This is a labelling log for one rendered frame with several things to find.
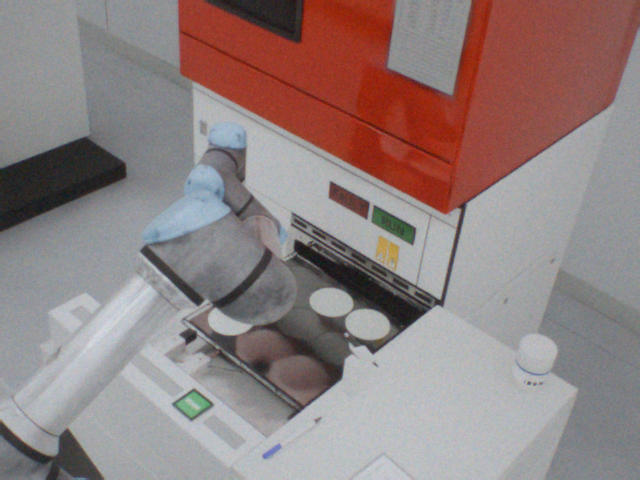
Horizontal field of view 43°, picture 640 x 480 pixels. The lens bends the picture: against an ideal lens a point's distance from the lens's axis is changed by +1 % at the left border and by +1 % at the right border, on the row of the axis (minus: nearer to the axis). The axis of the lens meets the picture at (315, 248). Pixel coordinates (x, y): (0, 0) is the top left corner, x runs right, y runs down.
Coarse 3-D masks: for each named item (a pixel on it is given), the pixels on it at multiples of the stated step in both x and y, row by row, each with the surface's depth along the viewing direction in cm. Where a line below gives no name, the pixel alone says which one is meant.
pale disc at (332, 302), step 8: (328, 288) 191; (312, 296) 188; (320, 296) 188; (328, 296) 188; (336, 296) 188; (344, 296) 189; (312, 304) 185; (320, 304) 186; (328, 304) 186; (336, 304) 186; (344, 304) 186; (352, 304) 187; (320, 312) 183; (328, 312) 184; (336, 312) 184; (344, 312) 184
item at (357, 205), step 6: (330, 186) 187; (336, 186) 185; (330, 192) 188; (336, 192) 186; (342, 192) 185; (336, 198) 187; (342, 198) 186; (348, 198) 184; (354, 198) 183; (342, 204) 186; (348, 204) 185; (354, 204) 184; (360, 204) 182; (366, 204) 181; (354, 210) 185; (360, 210) 183; (366, 210) 182
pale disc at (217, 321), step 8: (216, 312) 181; (208, 320) 179; (216, 320) 179; (224, 320) 179; (232, 320) 179; (216, 328) 177; (224, 328) 177; (232, 328) 177; (240, 328) 178; (248, 328) 178
